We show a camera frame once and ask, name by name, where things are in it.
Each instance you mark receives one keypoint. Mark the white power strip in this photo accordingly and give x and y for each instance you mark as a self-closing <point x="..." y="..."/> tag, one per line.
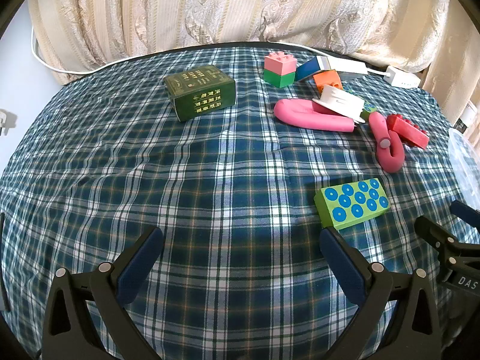
<point x="403" y="77"/>

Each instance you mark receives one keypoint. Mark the long pink foam curler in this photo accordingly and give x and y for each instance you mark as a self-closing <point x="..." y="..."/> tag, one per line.
<point x="300" y="118"/>

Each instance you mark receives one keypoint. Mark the beige patterned curtain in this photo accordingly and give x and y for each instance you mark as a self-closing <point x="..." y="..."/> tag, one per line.
<point x="225" y="7"/>

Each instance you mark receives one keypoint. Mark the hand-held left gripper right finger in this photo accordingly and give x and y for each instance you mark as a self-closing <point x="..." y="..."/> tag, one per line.
<point x="341" y="262"/>

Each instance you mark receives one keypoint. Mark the blue plaid tablecloth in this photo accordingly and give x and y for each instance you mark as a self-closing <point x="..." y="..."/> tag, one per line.
<point x="187" y="176"/>

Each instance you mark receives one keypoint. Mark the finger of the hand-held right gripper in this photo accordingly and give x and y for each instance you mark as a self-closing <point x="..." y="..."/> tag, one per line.
<point x="431" y="230"/>
<point x="463" y="212"/>

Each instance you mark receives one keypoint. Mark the pink toy brick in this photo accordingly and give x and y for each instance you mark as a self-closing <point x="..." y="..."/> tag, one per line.
<point x="279" y="64"/>

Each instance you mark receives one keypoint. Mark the white wall plug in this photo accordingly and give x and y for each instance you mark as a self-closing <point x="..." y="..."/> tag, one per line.
<point x="5" y="122"/>

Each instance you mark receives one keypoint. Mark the short pink foam curler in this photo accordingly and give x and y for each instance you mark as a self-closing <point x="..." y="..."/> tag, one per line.
<point x="378" y="129"/>

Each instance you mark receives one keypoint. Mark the white plastic cup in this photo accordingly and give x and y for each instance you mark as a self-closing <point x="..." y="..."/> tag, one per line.
<point x="339" y="101"/>

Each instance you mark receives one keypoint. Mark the dark green box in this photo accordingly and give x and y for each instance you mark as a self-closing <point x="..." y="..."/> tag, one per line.
<point x="202" y="97"/>

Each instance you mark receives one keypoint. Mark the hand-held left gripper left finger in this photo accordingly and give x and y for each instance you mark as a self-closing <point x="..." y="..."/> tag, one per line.
<point x="138" y="266"/>

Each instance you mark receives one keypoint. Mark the orange toy brick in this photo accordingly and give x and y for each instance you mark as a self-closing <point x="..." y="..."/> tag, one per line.
<point x="328" y="79"/>

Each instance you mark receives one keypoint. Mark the plain green toy brick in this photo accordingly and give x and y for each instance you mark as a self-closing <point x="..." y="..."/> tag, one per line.
<point x="279" y="78"/>

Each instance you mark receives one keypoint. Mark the white adapter with black end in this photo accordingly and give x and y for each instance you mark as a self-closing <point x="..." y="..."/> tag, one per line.
<point x="465" y="118"/>

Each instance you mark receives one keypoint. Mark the clear plastic bowl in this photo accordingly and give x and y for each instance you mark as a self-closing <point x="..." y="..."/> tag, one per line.
<point x="463" y="157"/>

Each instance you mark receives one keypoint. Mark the red toy brick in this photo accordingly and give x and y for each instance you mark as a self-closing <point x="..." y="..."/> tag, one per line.
<point x="410" y="135"/>

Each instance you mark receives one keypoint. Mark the white and blue box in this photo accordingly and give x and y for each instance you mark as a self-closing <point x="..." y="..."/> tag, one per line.
<point x="348" y="68"/>

